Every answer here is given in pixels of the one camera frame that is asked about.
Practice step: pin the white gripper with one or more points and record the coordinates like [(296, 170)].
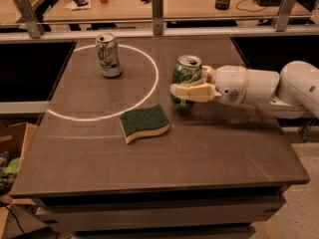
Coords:
[(230, 81)]

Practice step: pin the black mesh cup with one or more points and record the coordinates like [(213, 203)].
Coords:
[(222, 4)]

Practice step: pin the green soda can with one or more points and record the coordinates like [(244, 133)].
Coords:
[(187, 69)]

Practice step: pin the green yellow sponge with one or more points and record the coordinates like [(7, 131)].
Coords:
[(144, 123)]

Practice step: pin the green bag in box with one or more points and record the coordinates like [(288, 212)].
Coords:
[(9, 168)]

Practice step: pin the cardboard box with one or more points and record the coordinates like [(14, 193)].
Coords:
[(16, 215)]

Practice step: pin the metal bracket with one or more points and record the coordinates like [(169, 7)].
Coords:
[(157, 8), (33, 26), (280, 22)]

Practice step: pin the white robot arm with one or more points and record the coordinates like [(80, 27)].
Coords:
[(290, 94)]

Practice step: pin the middle metal bracket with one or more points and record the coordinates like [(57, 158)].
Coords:
[(157, 8)]

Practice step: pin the left metal bracket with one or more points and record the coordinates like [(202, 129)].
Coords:
[(33, 26)]

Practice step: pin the right metal bracket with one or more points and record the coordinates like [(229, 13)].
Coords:
[(280, 22)]

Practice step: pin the white 7up can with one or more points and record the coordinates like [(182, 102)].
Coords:
[(108, 54)]

